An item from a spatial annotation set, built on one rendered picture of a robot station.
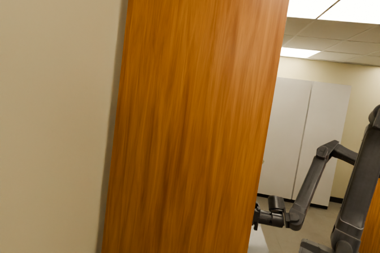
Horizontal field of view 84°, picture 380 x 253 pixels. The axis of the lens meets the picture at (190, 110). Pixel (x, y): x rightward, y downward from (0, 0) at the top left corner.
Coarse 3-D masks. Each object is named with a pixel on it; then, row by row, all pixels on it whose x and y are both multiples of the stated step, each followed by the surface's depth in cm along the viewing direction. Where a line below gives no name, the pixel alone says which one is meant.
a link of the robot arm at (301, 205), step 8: (320, 152) 104; (320, 160) 104; (312, 168) 103; (320, 168) 102; (312, 176) 100; (320, 176) 100; (304, 184) 99; (312, 184) 97; (304, 192) 96; (312, 192) 95; (296, 200) 94; (304, 200) 93; (296, 208) 91; (304, 208) 90; (304, 216) 89; (288, 224) 91; (296, 224) 87
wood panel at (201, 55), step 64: (128, 0) 67; (192, 0) 64; (256, 0) 62; (128, 64) 69; (192, 64) 66; (256, 64) 63; (128, 128) 70; (192, 128) 67; (256, 128) 64; (128, 192) 71; (192, 192) 68; (256, 192) 65
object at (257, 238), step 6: (252, 228) 128; (258, 228) 129; (252, 234) 122; (258, 234) 123; (252, 240) 117; (258, 240) 118; (264, 240) 119; (252, 246) 112; (258, 246) 113; (264, 246) 113; (252, 252) 108; (258, 252) 108; (264, 252) 109
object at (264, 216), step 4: (256, 204) 96; (260, 208) 91; (260, 212) 93; (264, 212) 93; (268, 212) 93; (260, 216) 92; (264, 216) 92; (268, 216) 92; (260, 220) 91; (264, 220) 91; (268, 220) 91; (256, 224) 92; (264, 224) 92; (268, 224) 92; (256, 228) 92
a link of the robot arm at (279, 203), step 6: (270, 198) 98; (276, 198) 97; (282, 198) 97; (270, 204) 96; (276, 204) 95; (282, 204) 95; (270, 210) 97; (288, 216) 89; (294, 216) 88; (294, 222) 88
